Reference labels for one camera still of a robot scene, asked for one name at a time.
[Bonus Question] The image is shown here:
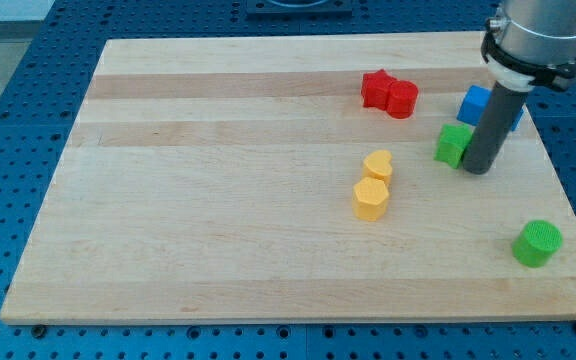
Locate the green star block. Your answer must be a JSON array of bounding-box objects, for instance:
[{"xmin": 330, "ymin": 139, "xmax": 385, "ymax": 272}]
[{"xmin": 434, "ymin": 124, "xmax": 472, "ymax": 169}]

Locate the yellow hexagon block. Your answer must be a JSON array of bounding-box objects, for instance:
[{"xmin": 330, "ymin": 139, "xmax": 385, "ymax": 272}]
[{"xmin": 352, "ymin": 177, "xmax": 390, "ymax": 221}]

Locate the blue cube block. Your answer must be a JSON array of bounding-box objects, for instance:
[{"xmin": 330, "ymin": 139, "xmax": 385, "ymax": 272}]
[{"xmin": 456, "ymin": 84, "xmax": 525, "ymax": 132}]

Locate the red cylinder block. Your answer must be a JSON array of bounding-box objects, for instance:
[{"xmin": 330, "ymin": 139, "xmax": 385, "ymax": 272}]
[{"xmin": 386, "ymin": 80, "xmax": 419, "ymax": 119}]

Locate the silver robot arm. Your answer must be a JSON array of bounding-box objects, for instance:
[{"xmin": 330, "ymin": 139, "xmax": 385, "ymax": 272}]
[{"xmin": 481, "ymin": 0, "xmax": 576, "ymax": 93}]

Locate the wooden board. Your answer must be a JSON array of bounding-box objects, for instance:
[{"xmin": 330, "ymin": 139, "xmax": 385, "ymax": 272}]
[{"xmin": 0, "ymin": 32, "xmax": 576, "ymax": 325}]

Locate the green cylinder block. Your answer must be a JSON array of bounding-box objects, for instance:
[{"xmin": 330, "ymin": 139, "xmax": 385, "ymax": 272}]
[{"xmin": 511, "ymin": 220, "xmax": 563, "ymax": 268}]

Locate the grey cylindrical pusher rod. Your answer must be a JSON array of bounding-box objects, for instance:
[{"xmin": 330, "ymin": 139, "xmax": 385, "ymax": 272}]
[{"xmin": 462, "ymin": 82, "xmax": 528, "ymax": 175}]

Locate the red star block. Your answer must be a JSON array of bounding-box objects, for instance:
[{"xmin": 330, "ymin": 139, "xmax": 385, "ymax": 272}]
[{"xmin": 360, "ymin": 69, "xmax": 397, "ymax": 110}]

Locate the yellow heart block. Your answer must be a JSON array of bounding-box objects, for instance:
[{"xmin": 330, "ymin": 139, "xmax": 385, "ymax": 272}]
[{"xmin": 362, "ymin": 150, "xmax": 393, "ymax": 186}]

